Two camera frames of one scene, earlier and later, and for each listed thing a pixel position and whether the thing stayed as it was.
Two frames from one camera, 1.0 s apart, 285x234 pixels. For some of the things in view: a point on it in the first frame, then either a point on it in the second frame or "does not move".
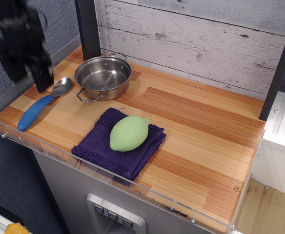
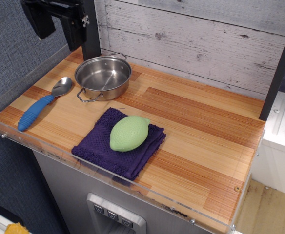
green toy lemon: [129, 133] does not move
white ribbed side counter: [277, 165] does not move
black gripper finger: [14, 64] -> [41, 20]
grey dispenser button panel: [109, 218] does not move
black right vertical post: [282, 68] does not move
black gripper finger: [43, 73] -> [75, 27]
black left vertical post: [88, 29] does not move
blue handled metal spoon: [60, 87] does not move
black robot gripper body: [21, 36] -> [60, 8]
